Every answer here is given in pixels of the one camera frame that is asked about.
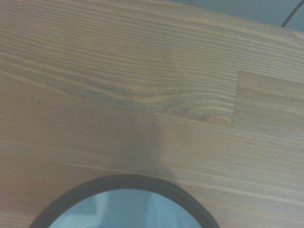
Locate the black-rimmed white enamel cup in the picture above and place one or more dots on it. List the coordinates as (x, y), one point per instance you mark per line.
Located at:
(128, 209)

